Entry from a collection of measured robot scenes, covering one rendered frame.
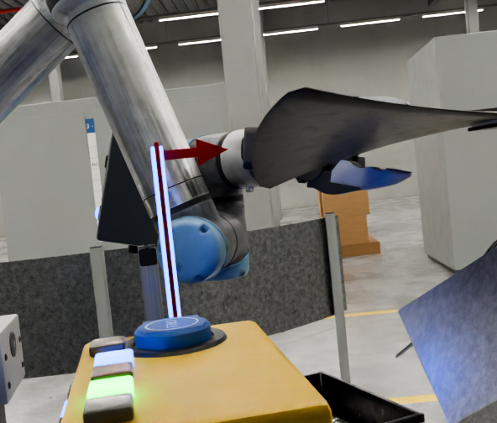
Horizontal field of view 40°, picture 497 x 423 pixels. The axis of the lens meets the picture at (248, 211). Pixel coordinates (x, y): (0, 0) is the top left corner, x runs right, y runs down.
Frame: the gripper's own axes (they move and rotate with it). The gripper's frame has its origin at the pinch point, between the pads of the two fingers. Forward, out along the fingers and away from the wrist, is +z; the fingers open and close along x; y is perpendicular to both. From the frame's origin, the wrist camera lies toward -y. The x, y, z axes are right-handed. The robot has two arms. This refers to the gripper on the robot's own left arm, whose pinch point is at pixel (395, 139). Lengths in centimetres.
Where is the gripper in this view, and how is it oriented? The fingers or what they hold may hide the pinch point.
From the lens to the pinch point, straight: 73.2
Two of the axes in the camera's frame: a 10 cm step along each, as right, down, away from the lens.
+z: 7.2, -0.3, -6.9
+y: 6.9, 0.0, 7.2
